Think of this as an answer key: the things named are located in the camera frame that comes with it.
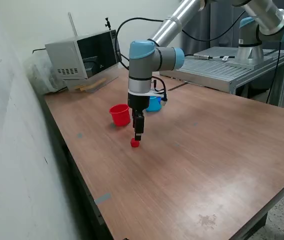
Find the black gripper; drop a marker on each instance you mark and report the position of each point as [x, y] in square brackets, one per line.
[138, 102]

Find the red cube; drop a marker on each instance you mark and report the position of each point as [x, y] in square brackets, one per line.
[134, 143]

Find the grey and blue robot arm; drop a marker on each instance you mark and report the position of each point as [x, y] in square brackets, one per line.
[142, 65]

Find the red plastic cup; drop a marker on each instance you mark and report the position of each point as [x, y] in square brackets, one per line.
[119, 117]

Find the narrow grey-blue tape piece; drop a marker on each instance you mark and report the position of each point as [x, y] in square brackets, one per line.
[112, 125]

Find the light blue plastic cup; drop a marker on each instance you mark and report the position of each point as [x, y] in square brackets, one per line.
[155, 106]

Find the tiny grey tape piece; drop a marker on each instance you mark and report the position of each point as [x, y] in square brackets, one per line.
[176, 145]
[195, 123]

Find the black tape strip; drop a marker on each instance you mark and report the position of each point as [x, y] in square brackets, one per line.
[178, 86]

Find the clear plastic box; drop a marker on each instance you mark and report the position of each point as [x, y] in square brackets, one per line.
[108, 75]

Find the small grey tape square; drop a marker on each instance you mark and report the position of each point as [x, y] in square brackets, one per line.
[79, 135]

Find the wooden sticks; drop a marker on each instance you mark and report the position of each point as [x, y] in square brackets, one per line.
[92, 85]

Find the long grey tape piece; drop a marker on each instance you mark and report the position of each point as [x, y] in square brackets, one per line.
[102, 198]

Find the aluminium robot mounting table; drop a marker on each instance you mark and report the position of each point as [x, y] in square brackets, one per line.
[207, 70]

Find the silver metal cylinder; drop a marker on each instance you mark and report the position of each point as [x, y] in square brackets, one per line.
[203, 56]

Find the silver microwave oven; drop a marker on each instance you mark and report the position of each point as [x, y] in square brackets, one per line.
[64, 55]

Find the translucent plastic bag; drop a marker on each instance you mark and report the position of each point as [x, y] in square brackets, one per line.
[39, 75]

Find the white tag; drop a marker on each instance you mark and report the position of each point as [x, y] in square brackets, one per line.
[225, 58]

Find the white upright rod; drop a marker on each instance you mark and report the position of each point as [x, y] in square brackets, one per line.
[72, 23]

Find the dark grey curtain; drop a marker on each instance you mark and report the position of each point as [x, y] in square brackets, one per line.
[219, 25]

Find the small black camera mount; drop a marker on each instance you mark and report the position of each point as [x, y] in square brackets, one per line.
[107, 23]

